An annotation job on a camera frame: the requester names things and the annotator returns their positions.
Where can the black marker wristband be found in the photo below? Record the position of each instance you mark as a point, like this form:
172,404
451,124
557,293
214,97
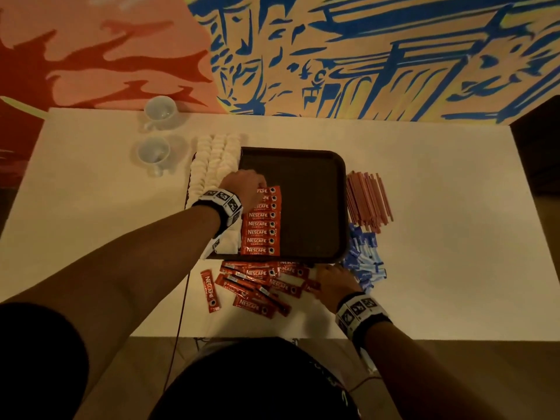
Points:
219,210
360,317

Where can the person's right forearm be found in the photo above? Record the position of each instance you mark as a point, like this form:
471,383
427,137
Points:
429,376

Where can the person's black shirt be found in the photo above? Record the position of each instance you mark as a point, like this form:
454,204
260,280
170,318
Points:
245,385

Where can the small white cup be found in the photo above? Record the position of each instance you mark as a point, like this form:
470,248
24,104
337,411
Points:
160,109
154,151

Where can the row of tea bags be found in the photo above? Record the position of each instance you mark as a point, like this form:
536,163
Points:
214,166

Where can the pile of blue sachets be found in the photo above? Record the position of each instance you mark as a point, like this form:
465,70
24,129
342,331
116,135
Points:
363,258

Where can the person's right hand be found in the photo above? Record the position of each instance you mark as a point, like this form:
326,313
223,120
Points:
339,288

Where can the person's left forearm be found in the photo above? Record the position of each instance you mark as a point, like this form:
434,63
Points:
114,293

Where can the dark brown tray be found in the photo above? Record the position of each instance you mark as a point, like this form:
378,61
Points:
311,196

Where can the person's left hand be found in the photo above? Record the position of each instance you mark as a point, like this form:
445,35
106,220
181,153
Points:
243,189

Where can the pile of red Nescafe sachets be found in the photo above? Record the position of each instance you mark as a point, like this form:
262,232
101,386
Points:
258,288

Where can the row of red Nescafe sachets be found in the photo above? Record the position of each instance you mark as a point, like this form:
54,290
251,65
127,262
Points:
262,221

